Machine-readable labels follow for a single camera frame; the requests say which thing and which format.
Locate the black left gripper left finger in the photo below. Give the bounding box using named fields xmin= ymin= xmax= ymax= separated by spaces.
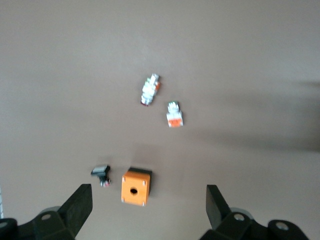
xmin=0 ymin=184 xmax=93 ymax=240

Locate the orange box with round hole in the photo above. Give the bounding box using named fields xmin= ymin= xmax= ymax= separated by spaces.
xmin=120 ymin=167 xmax=153 ymax=207

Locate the brown table cover sheet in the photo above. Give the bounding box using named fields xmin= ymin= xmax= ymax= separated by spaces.
xmin=0 ymin=0 xmax=320 ymax=240

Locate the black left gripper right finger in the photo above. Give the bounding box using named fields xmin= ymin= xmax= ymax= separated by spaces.
xmin=199 ymin=184 xmax=311 ymax=240

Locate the red push button white body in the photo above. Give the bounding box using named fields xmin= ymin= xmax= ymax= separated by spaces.
xmin=139 ymin=73 xmax=162 ymax=108

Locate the white and orange contact block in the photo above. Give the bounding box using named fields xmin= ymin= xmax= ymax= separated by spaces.
xmin=166 ymin=100 xmax=185 ymax=129

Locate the black and grey switch part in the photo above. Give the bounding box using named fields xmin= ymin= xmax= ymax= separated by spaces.
xmin=90 ymin=164 xmax=113 ymax=188

